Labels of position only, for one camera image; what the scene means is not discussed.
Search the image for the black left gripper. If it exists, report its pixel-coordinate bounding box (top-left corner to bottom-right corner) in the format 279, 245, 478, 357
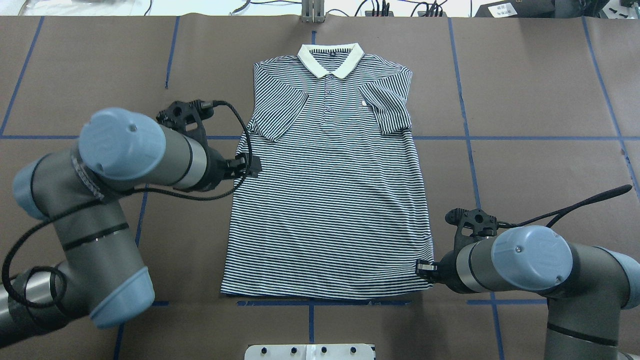
202, 147, 262, 192

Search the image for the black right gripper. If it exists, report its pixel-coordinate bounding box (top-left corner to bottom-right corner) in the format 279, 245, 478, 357
414, 252, 458, 292

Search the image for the blue white striped polo shirt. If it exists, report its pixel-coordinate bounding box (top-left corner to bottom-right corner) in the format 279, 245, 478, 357
221, 43, 434, 301

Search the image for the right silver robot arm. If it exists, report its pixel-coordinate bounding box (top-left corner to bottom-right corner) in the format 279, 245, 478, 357
416, 225, 640, 360

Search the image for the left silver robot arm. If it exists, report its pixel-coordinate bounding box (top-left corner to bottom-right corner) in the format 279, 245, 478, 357
1, 100, 262, 347

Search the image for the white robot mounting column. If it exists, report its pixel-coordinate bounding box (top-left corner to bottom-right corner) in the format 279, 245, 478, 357
244, 342, 377, 360

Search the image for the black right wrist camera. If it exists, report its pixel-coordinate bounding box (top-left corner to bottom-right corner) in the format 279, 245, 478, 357
445, 208, 498, 253

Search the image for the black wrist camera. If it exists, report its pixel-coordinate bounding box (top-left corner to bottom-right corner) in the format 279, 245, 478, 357
155, 99, 214, 146
445, 208, 498, 253

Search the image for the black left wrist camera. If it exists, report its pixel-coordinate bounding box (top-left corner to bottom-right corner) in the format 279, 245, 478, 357
155, 99, 214, 146

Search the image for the aluminium frame post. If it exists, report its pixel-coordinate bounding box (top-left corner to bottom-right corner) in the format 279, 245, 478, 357
301, 0, 326, 24

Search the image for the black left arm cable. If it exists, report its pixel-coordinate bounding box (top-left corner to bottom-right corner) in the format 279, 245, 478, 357
0, 100, 253, 308

